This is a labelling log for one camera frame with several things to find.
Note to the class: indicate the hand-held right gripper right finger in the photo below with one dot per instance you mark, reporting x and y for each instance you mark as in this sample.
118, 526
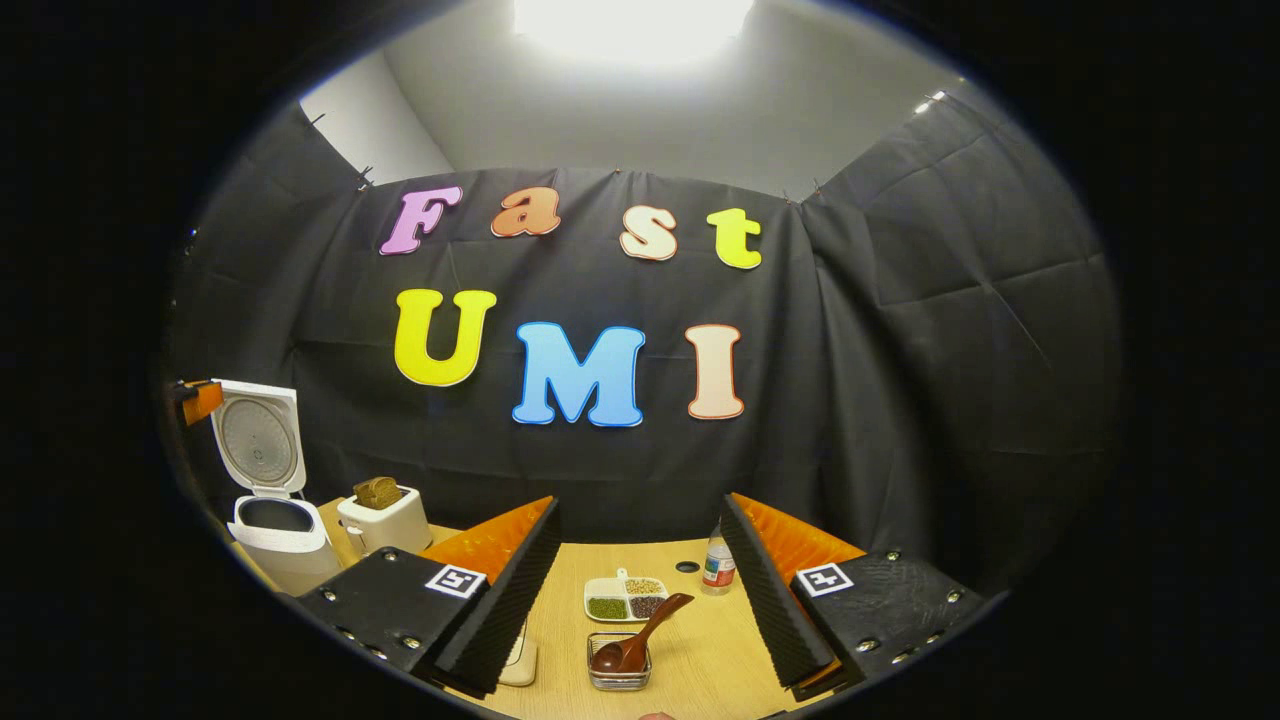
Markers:
765, 610

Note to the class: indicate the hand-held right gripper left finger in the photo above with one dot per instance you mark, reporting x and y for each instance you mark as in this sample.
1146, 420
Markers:
515, 610

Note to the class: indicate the clear water bottle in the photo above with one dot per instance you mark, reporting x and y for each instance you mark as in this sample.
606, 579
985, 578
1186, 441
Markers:
718, 565

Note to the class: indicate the black backdrop cloth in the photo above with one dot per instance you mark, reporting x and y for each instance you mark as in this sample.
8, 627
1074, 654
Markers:
900, 400

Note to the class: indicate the white divided dish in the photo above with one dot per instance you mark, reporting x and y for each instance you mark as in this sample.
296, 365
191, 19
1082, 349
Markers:
625, 597

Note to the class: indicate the pale rounded cutting board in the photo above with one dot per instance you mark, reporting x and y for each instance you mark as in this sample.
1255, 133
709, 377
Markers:
520, 660

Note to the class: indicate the white rice portion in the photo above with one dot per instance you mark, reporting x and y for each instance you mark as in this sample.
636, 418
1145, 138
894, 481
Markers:
606, 588

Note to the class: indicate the brown wooden spoon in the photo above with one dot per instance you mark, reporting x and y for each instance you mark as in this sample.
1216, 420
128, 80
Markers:
640, 630

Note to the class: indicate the white rice cooker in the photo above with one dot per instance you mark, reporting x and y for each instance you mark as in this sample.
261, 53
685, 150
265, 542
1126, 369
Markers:
285, 545

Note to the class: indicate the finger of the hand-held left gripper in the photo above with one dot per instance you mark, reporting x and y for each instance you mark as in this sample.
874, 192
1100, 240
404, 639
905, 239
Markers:
203, 403

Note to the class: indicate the yellow soybeans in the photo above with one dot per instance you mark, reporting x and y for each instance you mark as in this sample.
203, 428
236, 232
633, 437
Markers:
643, 586

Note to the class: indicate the large ceiling light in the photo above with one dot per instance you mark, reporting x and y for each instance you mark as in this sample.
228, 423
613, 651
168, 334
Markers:
630, 25

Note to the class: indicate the green mung beans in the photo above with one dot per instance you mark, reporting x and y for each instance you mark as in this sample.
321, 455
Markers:
607, 608

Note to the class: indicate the small ceiling light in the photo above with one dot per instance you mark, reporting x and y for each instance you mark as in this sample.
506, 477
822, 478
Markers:
928, 102

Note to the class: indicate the brown bread slice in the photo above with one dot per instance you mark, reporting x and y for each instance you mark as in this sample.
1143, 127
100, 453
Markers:
388, 490
368, 494

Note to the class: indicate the white toaster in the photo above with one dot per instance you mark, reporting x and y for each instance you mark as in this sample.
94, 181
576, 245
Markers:
385, 525

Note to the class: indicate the dark red beans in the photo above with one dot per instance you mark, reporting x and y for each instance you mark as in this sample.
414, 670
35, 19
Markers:
648, 606

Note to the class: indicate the clear chopstick holder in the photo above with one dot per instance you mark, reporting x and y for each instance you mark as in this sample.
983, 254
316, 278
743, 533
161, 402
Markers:
620, 680

